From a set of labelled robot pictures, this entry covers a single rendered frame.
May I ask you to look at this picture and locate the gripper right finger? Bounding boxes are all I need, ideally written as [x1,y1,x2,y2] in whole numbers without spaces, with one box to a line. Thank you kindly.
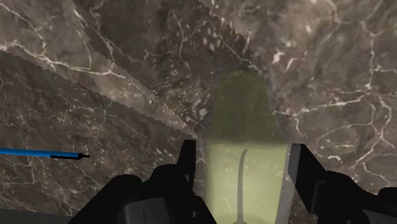
[288,143,397,224]

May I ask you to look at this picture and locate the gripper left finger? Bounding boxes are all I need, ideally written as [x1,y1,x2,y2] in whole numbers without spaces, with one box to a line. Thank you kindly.
[69,139,217,224]

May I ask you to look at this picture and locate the translucent green glass vase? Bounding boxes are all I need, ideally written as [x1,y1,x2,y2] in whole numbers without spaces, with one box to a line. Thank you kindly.
[198,70,294,224]

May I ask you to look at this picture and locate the blue pen with black tip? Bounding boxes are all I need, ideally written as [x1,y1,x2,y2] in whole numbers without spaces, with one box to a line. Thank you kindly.
[0,147,91,160]

